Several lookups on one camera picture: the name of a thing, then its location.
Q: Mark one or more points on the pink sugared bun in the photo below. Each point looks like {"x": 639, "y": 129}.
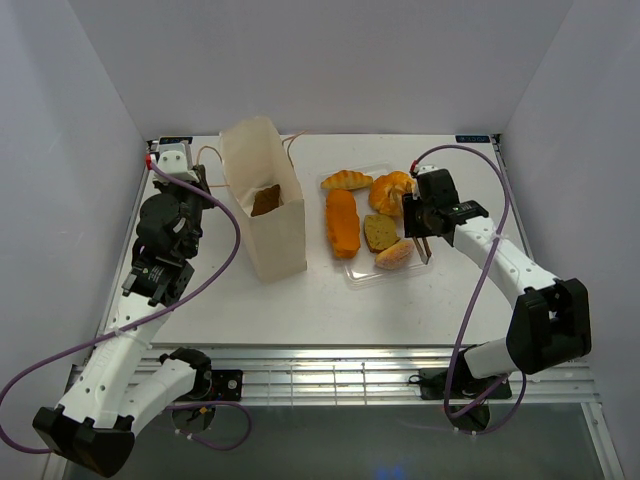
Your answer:
{"x": 396, "y": 256}

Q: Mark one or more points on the right blue table label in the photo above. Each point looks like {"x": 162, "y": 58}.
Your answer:
{"x": 473, "y": 139}

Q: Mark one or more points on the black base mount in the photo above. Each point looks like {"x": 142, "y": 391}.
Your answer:
{"x": 431, "y": 383}
{"x": 222, "y": 385}

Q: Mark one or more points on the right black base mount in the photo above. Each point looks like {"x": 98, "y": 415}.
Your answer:
{"x": 431, "y": 383}

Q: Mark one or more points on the clear plastic tray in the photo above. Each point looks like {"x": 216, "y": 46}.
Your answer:
{"x": 360, "y": 270}

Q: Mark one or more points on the long orange bread loaf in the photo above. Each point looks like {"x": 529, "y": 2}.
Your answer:
{"x": 343, "y": 224}

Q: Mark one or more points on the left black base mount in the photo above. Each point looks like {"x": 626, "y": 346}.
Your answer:
{"x": 222, "y": 385}

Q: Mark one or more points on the blue table label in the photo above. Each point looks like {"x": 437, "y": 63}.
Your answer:
{"x": 167, "y": 140}
{"x": 473, "y": 139}

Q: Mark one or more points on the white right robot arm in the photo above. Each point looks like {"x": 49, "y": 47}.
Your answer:
{"x": 550, "y": 322}

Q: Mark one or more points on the aluminium frame rail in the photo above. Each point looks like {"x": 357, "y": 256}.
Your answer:
{"x": 358, "y": 376}

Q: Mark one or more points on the small croissant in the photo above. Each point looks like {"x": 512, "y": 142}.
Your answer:
{"x": 347, "y": 180}

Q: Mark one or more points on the metal tongs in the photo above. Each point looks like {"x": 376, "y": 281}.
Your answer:
{"x": 423, "y": 249}

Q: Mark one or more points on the white paper bag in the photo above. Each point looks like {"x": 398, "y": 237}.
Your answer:
{"x": 253, "y": 157}

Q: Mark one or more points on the left blue table label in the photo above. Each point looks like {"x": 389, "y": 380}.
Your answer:
{"x": 167, "y": 140}

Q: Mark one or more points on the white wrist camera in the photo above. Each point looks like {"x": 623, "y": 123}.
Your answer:
{"x": 173, "y": 160}
{"x": 417, "y": 169}

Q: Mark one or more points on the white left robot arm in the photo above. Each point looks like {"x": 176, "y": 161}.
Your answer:
{"x": 96, "y": 421}

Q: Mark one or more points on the orange twisted ring bread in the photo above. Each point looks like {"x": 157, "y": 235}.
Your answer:
{"x": 386, "y": 192}

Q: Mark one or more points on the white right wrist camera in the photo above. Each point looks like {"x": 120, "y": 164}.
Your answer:
{"x": 417, "y": 169}

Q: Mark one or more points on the speckled bread slice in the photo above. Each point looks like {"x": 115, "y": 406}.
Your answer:
{"x": 380, "y": 232}

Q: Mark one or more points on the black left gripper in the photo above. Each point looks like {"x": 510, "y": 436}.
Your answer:
{"x": 208, "y": 201}

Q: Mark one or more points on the dark brown bread piece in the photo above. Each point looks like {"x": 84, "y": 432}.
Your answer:
{"x": 266, "y": 200}

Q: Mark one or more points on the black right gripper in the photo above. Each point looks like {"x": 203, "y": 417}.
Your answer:
{"x": 411, "y": 227}

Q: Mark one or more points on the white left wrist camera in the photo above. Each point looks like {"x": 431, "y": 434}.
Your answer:
{"x": 173, "y": 160}

